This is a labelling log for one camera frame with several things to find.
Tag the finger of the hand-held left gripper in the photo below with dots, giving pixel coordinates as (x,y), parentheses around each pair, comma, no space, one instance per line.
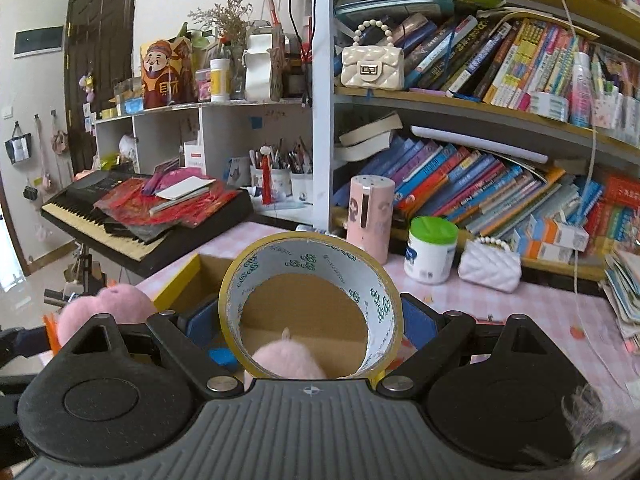
(20,344)

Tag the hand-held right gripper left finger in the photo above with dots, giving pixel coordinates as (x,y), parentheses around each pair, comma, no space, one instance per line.
(202,330)

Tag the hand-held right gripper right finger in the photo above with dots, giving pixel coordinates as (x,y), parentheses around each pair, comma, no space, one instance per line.
(420,325)

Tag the blue packet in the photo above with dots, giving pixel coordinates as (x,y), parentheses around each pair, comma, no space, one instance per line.
(222,356)

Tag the yellow cardboard box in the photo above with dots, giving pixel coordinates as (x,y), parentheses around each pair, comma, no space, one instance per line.
(210,280)

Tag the pink plush pig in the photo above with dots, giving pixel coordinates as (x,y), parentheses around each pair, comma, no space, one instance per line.
(285,360)

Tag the pink round plush toy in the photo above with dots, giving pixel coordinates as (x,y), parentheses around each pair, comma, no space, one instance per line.
(115,310)

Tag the yellow tape roll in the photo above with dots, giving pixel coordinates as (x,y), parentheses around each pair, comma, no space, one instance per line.
(310,255)

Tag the orange toy piece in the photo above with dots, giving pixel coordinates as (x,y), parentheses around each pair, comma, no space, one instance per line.
(51,332)

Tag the white jar green lid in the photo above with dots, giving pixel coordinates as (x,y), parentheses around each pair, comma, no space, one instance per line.
(430,255)

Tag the white quilted purse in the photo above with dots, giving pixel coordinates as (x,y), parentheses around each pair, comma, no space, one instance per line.
(490,267)

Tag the black keyboard stand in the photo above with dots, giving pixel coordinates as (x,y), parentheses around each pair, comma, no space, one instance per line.
(85,270)

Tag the pink cylinder holder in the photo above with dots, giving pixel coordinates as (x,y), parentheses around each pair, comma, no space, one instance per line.
(370,220)

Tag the pile of red envelopes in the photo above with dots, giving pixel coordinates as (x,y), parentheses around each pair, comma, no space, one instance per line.
(150,205)

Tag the white flat book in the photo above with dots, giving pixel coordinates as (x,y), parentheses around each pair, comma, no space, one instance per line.
(180,192)

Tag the black electronic keyboard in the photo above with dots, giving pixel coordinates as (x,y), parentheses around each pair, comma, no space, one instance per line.
(90,220)

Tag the slanted row of colourful books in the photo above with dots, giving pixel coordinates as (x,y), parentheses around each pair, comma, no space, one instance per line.
(450,180)

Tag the orange white blue boxes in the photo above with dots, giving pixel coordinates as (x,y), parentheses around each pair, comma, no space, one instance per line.
(550,240)

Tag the white pen cup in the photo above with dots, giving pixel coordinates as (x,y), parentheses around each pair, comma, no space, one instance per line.
(260,185)
(281,182)
(301,187)

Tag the red white small box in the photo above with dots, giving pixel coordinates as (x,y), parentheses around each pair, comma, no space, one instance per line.
(195,156)

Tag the white flat bar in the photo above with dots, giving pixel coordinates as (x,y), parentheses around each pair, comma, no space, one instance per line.
(475,142)

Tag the white plush figure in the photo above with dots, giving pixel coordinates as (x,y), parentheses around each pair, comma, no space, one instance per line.
(129,149)

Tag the dark hanging bag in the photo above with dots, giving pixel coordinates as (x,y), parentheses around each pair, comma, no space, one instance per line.
(17,147)

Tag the white cubby shelf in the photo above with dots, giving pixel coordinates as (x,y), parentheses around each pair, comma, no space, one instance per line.
(220,130)

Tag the stack of papers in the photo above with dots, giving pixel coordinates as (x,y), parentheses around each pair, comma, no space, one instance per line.
(622,300)

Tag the red book boxes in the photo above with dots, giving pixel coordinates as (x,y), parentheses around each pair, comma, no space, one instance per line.
(617,215)

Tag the white bottle yellow label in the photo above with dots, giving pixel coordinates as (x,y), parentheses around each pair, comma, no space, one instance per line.
(220,82)

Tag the cartoon figure paper bag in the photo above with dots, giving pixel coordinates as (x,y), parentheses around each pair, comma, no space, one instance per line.
(165,75)

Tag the cream quilted handbag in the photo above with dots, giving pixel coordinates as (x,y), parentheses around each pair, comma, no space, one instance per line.
(372,65)

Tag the upright row of thin books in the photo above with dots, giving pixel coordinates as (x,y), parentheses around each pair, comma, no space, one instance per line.
(525,60)

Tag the dark wooden door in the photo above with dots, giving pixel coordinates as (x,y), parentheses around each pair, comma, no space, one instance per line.
(100,60)

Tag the dried flower bunch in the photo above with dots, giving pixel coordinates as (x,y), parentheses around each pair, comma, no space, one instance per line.
(225,15)

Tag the wooden bookshelf white frame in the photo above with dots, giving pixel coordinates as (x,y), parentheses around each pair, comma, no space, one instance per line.
(320,110)

